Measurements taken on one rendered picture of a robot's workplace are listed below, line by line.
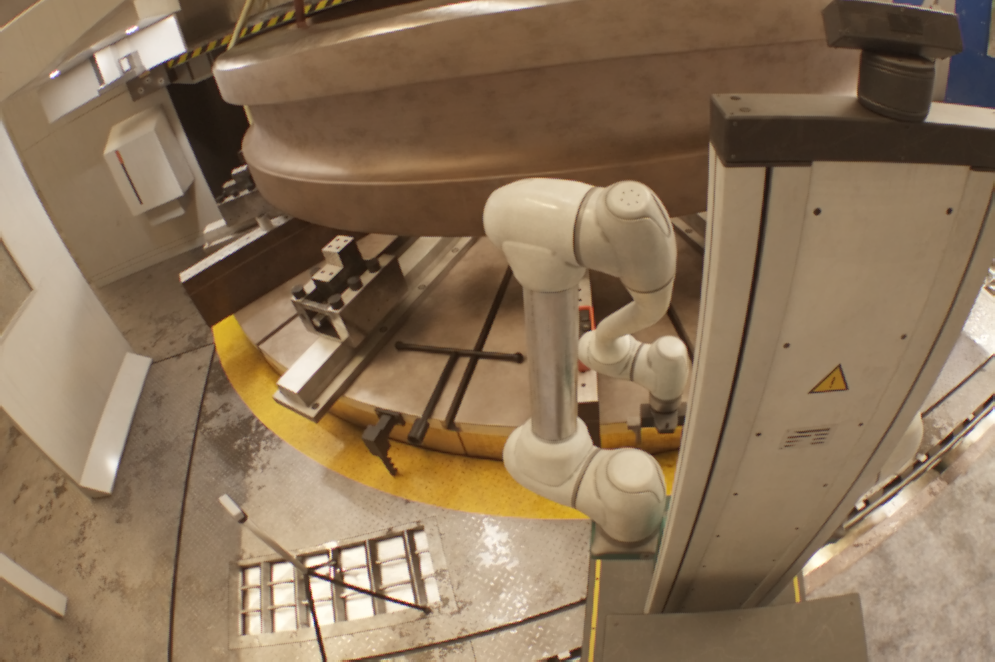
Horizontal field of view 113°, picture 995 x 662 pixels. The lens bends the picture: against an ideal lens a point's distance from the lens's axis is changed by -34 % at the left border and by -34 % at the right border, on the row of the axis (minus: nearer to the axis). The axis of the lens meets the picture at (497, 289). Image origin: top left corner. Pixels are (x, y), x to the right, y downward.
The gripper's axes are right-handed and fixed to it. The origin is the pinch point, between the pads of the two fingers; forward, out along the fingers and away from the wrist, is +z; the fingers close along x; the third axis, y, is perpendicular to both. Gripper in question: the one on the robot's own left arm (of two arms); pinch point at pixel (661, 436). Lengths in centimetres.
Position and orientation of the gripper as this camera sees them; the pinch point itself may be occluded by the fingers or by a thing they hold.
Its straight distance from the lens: 150.8
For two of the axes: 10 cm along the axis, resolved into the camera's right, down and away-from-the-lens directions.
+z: 1.8, 7.7, 6.1
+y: 1.6, -6.3, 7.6
